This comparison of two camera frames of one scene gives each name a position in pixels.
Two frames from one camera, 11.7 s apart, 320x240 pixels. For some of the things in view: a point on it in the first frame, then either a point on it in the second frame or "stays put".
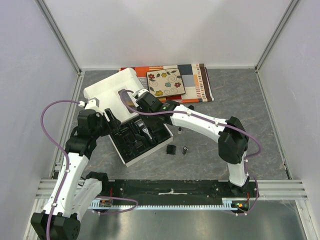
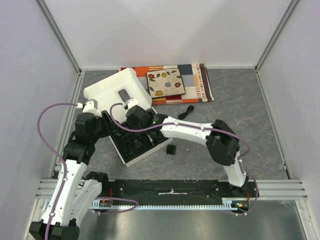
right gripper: (148, 103) -> (139, 125)
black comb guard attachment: (171, 149) stays put
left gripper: (115, 123) stays put
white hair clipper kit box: (133, 136) stays put
